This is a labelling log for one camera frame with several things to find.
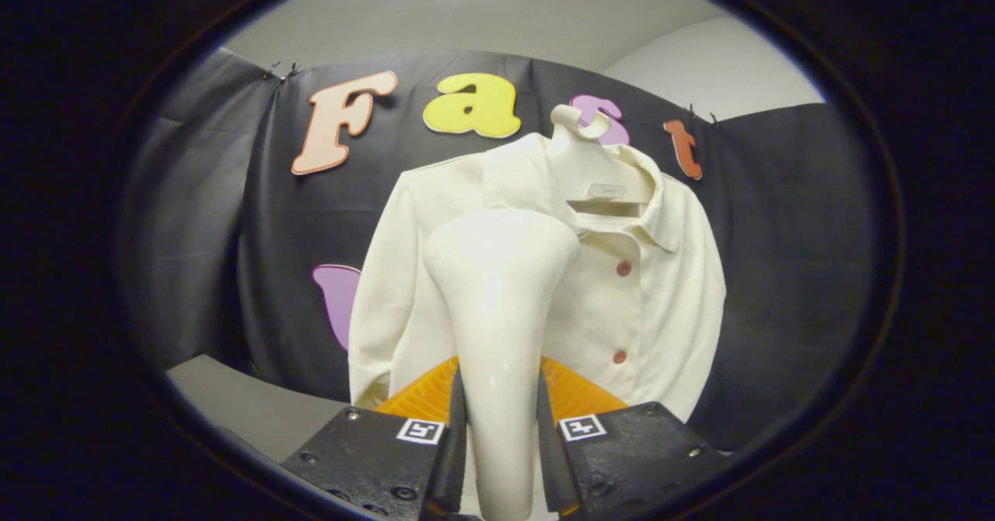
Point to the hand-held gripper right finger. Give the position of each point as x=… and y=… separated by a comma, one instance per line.
x=548, y=447

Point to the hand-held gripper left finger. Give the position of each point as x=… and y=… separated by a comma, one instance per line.
x=455, y=447

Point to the white garment steamer head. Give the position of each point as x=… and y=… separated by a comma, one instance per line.
x=497, y=311

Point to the grey curved cabinet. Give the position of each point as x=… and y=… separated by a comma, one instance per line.
x=241, y=404

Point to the black backdrop cloth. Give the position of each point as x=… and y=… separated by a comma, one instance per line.
x=777, y=272

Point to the white plastic hanger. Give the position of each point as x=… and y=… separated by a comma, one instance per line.
x=583, y=163

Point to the cream button-up shirt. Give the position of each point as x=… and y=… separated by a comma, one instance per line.
x=661, y=311

